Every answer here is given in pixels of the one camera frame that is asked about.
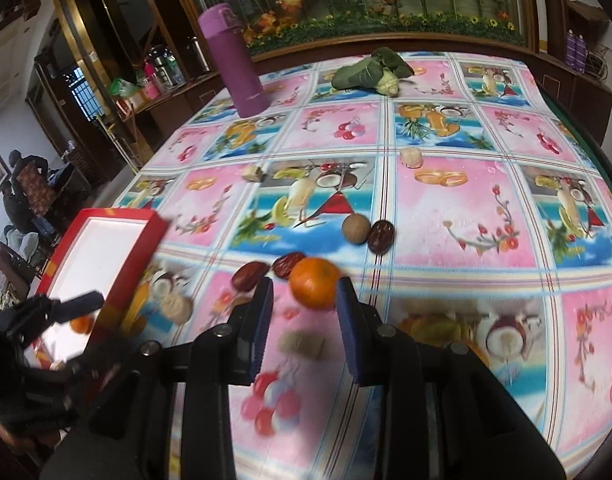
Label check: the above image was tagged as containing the red cardboard box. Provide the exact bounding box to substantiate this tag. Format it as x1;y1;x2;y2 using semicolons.
32;207;169;368

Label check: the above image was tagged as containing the green plastic bag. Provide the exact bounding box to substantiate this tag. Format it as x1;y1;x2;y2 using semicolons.
108;77;142;101

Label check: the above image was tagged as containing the fruit printed tablecloth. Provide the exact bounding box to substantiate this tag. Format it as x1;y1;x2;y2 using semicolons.
113;50;612;480

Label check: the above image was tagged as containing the artificial flower display case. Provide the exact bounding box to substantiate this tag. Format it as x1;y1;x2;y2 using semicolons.
166;0;539;63

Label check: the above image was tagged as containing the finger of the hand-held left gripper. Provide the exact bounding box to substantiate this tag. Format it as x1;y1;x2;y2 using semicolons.
0;291;106;343

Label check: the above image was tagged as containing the brown round longan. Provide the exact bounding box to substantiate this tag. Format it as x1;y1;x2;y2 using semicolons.
342;213;371;246

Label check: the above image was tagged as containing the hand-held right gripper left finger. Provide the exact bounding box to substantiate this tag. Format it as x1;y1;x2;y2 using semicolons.
40;277;277;480

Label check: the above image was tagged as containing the green leafy vegetable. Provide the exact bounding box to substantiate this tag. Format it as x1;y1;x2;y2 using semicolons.
331;47;415;97

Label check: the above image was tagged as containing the dried red date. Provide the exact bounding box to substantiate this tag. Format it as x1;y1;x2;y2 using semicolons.
231;261;269;292
368;220;397;255
272;251;307;280

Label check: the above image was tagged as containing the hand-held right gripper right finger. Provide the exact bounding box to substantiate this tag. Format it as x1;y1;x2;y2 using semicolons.
336;276;567;480

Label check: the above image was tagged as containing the wire basket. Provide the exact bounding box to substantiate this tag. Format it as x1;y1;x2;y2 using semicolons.
585;47;609;81

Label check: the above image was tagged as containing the dark thermos flask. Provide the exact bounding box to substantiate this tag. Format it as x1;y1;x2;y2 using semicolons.
152;45;173;92

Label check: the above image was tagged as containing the purple thermos bottle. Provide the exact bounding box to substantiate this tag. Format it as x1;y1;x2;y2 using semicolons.
197;2;271;117

